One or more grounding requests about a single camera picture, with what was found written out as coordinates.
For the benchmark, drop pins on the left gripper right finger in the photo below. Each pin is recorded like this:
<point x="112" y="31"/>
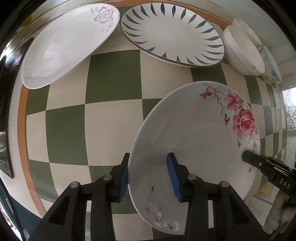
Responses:
<point x="180" y="178"/>

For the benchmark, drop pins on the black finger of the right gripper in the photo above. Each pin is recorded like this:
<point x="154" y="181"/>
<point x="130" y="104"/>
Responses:
<point x="254" y="159"/>

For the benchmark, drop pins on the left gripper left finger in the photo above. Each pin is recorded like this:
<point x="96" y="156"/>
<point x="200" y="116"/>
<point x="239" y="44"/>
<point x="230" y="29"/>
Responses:
<point x="119" y="182"/>

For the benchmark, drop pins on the pink rose floral plate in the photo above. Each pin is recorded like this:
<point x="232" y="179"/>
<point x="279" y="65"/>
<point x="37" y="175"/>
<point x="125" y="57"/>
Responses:
<point x="207" y="125"/>

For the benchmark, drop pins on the pastel spotted bowl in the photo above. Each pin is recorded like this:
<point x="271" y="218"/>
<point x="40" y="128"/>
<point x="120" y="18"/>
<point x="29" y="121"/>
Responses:
<point x="272" y="72"/>

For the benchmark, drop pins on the plain white bowl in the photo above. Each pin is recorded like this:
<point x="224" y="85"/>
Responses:
<point x="241" y="53"/>

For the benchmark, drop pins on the blue leaf pattern plate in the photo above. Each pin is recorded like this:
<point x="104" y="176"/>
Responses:
<point x="173" y="34"/>

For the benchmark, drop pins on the white embossed flower plate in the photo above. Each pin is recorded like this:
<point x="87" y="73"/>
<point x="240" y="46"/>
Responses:
<point x="66" y="42"/>

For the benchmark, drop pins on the white gloved right hand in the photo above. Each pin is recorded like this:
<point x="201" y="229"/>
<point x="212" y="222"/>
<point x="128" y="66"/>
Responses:
<point x="280" y="213"/>

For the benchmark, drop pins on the green checkered table mat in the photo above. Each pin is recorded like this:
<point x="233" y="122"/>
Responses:
<point x="79" y="127"/>

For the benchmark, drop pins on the black gas stove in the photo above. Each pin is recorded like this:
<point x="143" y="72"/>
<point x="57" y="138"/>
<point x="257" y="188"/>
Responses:
<point x="9" y="70"/>

